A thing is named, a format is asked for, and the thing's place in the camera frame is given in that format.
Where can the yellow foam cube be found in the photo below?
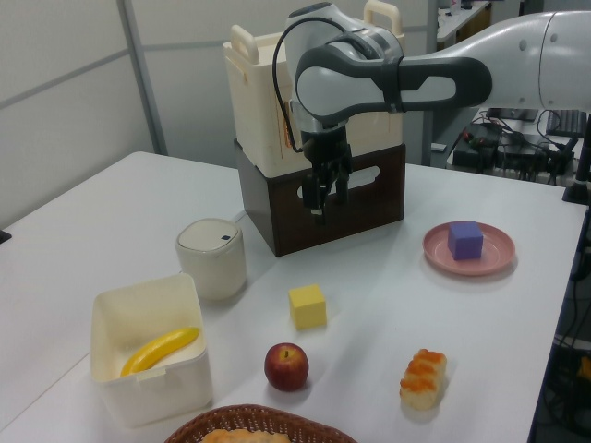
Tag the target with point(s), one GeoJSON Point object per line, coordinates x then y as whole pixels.
{"type": "Point", "coordinates": [308, 307]}

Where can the cream lidded canister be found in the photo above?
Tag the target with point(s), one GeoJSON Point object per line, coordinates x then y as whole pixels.
{"type": "Point", "coordinates": [212, 263]}

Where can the black stand base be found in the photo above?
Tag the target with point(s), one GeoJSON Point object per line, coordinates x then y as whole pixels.
{"type": "Point", "coordinates": [577, 190]}

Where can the pink plastic plate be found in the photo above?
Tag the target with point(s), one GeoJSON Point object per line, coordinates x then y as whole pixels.
{"type": "Point", "coordinates": [501, 251]}

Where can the purple foam cube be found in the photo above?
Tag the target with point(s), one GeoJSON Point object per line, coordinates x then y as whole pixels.
{"type": "Point", "coordinates": [465, 241]}

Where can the black flat edge object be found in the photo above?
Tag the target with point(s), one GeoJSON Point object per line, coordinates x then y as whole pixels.
{"type": "Point", "coordinates": [3, 236]}

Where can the brown wicker basket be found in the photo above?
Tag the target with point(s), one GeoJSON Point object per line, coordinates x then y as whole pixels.
{"type": "Point", "coordinates": [249, 417]}

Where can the yellow toy banana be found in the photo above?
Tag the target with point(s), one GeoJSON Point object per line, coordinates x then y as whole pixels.
{"type": "Point", "coordinates": [159, 350]}

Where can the toy salmon roe sushi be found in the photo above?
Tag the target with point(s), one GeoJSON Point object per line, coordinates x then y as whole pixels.
{"type": "Point", "coordinates": [422, 378]}

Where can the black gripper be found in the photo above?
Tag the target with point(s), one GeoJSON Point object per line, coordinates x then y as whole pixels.
{"type": "Point", "coordinates": [328, 152]}

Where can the toy bread loaf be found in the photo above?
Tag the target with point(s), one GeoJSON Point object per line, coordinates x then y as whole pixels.
{"type": "Point", "coordinates": [244, 436]}

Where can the red toy apple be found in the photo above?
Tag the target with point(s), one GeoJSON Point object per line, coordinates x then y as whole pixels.
{"type": "Point", "coordinates": [286, 367]}

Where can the dark brown wooden crate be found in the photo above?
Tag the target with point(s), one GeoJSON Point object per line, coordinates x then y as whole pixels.
{"type": "Point", "coordinates": [369, 207]}

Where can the wooden background desk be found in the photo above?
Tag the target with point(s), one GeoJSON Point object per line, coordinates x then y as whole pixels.
{"type": "Point", "coordinates": [461, 18]}

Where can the cream square plastic container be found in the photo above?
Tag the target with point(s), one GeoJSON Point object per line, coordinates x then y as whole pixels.
{"type": "Point", "coordinates": [152, 397]}

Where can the white grey Franka robot arm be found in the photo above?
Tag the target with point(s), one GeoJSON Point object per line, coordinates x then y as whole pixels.
{"type": "Point", "coordinates": [461, 78]}

